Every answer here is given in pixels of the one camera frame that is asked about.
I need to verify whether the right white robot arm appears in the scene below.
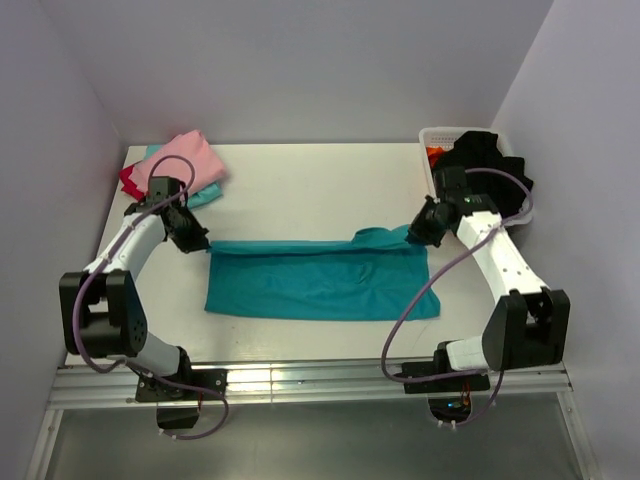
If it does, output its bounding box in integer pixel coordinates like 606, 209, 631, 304
407, 166, 571, 390

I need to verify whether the folded light teal t shirt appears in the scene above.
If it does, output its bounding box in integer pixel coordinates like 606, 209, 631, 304
144, 144, 223, 209

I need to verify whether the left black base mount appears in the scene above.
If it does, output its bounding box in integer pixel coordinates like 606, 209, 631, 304
135, 368, 228, 433

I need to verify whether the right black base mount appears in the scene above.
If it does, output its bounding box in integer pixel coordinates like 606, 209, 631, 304
392, 359, 491, 421

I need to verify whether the aluminium rail frame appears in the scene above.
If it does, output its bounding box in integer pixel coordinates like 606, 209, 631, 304
24, 234, 601, 480

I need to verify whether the folded pink t shirt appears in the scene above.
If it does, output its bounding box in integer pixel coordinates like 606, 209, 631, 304
129, 130, 227, 195

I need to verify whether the folded red t shirt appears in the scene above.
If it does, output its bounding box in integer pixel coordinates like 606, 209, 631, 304
119, 163, 148, 201

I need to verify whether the black t shirt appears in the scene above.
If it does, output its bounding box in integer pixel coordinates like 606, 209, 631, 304
431, 131, 534, 218

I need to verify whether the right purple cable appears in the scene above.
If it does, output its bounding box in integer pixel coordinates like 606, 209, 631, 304
380, 166, 535, 431

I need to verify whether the white plastic basket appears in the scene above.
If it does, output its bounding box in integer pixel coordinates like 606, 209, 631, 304
418, 126, 534, 226

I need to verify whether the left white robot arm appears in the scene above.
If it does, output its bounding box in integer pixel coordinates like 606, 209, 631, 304
59, 177, 209, 399

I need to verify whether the orange t shirt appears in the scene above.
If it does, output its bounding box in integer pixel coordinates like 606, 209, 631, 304
426, 146, 446, 169

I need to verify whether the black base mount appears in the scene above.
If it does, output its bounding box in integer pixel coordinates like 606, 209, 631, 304
392, 359, 491, 421
135, 368, 228, 433

